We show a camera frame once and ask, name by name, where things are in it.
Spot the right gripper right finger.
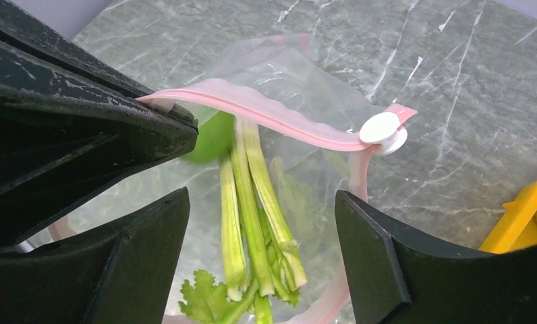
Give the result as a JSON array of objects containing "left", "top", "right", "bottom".
[{"left": 335, "top": 190, "right": 537, "bottom": 323}]

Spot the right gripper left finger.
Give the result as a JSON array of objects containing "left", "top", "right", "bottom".
[{"left": 0, "top": 188, "right": 190, "bottom": 323}]

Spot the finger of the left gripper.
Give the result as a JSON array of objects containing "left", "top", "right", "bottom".
[
  {"left": 0, "top": 1, "right": 197, "bottom": 128},
  {"left": 0, "top": 41, "right": 197, "bottom": 250}
]

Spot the celery stalk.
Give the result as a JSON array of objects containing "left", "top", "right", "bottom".
[{"left": 178, "top": 119, "right": 308, "bottom": 323}]

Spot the yellow plastic tray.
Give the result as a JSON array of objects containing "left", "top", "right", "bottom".
[{"left": 479, "top": 180, "right": 537, "bottom": 254}]

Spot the clear zip top bag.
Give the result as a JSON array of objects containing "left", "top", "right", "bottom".
[{"left": 44, "top": 34, "right": 415, "bottom": 323}]

